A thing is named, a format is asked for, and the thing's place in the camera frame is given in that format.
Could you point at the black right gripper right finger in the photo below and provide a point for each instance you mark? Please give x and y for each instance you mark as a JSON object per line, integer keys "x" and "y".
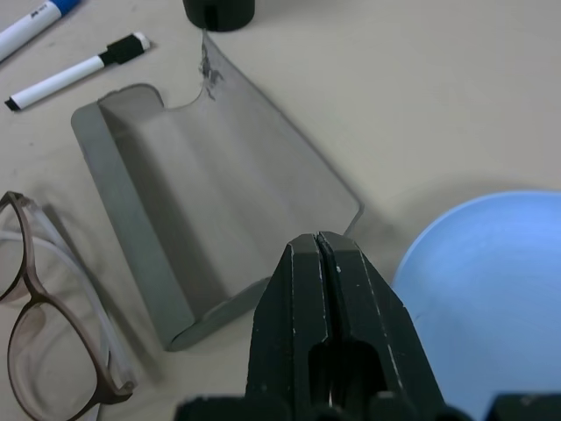
{"x": 368, "y": 307}

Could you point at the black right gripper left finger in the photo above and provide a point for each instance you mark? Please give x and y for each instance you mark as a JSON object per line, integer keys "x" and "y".
{"x": 285, "y": 316}

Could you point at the grey glasses case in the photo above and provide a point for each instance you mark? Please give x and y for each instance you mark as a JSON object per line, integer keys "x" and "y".
{"x": 197, "y": 197}

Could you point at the brown clear-armed glasses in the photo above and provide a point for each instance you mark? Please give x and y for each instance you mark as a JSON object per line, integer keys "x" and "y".
{"x": 115, "y": 356}

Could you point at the white marker black cap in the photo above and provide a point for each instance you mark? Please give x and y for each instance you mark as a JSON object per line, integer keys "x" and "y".
{"x": 66, "y": 76}

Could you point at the white marker blue cap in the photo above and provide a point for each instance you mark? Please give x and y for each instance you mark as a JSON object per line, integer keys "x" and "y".
{"x": 26, "y": 33}

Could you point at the pale round plate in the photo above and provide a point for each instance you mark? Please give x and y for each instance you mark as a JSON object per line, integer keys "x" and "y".
{"x": 482, "y": 285}

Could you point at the black pen holder cup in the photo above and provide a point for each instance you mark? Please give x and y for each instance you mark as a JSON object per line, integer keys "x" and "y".
{"x": 219, "y": 13}

